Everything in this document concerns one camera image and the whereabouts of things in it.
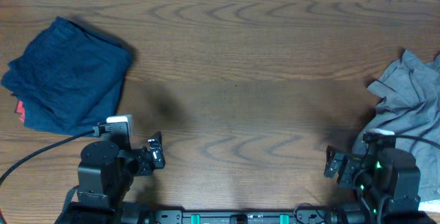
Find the folded dark blue garment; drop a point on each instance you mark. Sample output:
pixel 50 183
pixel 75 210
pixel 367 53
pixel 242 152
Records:
pixel 68 78

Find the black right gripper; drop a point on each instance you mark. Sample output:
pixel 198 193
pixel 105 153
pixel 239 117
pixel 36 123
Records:
pixel 335 160

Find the red folded garment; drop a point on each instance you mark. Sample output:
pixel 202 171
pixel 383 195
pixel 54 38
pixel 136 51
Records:
pixel 20 110

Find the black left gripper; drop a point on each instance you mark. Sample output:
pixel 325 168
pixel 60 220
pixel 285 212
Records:
pixel 148 157

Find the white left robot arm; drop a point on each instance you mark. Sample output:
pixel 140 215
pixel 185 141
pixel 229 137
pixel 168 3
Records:
pixel 105 175

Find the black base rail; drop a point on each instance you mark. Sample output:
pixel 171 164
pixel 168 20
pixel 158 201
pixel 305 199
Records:
pixel 304 213

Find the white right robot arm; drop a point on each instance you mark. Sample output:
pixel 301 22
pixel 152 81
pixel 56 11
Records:
pixel 385 183

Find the grey garment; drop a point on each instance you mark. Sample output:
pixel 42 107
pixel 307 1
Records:
pixel 408 92

